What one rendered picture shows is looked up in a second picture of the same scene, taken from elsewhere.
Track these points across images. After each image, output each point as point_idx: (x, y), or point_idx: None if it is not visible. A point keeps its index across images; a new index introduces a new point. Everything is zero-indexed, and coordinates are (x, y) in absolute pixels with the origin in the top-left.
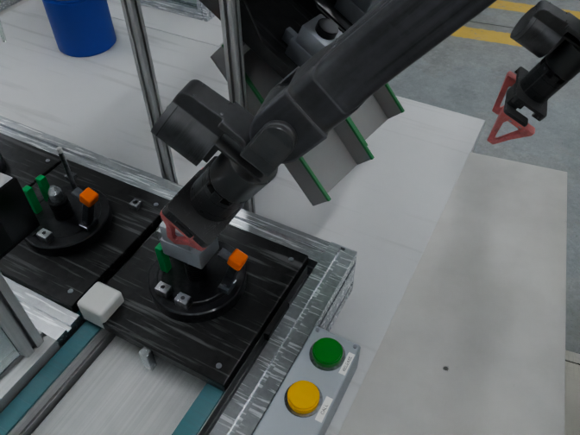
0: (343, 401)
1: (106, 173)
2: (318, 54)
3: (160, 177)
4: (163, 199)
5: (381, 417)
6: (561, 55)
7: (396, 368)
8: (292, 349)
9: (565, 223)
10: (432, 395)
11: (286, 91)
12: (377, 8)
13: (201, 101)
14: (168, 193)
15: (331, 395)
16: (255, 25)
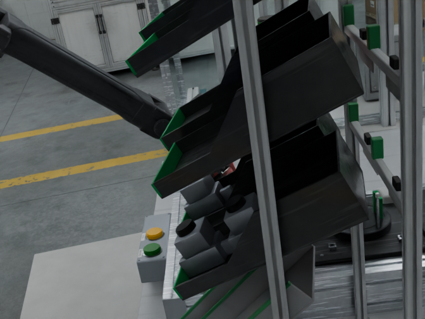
0: (147, 287)
1: (391, 259)
2: (141, 95)
3: (350, 275)
4: (320, 259)
5: (123, 292)
6: None
7: (122, 314)
8: (172, 245)
9: None
10: (96, 312)
11: (148, 93)
12: (110, 74)
13: (193, 99)
14: (327, 269)
15: (141, 241)
16: (240, 160)
